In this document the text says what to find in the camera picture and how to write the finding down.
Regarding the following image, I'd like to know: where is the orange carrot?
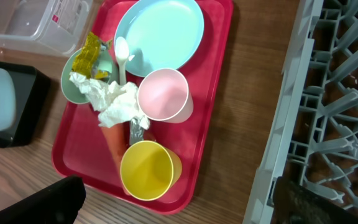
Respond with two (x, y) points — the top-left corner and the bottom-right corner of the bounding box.
(100, 122), (157, 197)

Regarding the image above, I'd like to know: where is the grey dishwasher rack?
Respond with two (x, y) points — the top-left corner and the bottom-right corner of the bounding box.
(244, 0), (358, 223)

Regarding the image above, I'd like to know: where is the white plastic spoon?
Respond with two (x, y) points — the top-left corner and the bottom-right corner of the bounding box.
(114, 37), (135, 86)

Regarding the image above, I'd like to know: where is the black food waste tray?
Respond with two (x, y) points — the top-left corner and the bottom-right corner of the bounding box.
(0, 62), (51, 148)

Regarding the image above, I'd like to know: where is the red plastic tray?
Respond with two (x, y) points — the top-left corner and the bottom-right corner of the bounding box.
(52, 0), (234, 215)

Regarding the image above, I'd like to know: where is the white tissue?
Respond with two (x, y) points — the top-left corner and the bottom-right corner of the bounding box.
(69, 72), (150, 129)

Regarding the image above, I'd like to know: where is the light blue plate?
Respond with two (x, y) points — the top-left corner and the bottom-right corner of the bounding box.
(114, 0), (204, 77)

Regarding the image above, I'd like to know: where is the pink plastic cup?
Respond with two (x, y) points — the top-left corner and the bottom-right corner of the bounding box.
(137, 68), (194, 123)

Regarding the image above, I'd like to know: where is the red silver candy wrapper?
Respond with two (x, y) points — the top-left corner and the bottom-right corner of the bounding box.
(129, 118), (144, 146)

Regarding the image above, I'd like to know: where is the yellow plastic cup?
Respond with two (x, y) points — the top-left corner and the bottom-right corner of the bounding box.
(120, 141), (183, 201)

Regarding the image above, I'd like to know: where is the yellow snack wrapper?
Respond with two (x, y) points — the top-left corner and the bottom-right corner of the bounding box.
(71, 32), (112, 80)

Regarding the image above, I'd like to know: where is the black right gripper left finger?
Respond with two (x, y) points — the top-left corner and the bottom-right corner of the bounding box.
(0, 175), (86, 224)

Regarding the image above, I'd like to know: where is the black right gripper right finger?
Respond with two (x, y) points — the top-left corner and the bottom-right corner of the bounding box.
(273, 177), (358, 224)

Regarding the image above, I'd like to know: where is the green bowl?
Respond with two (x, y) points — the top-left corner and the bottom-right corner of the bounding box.
(60, 49), (119, 105)

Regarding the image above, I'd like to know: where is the clear plastic waste bin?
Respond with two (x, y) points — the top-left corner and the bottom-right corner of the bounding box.
(0, 0), (93, 57)

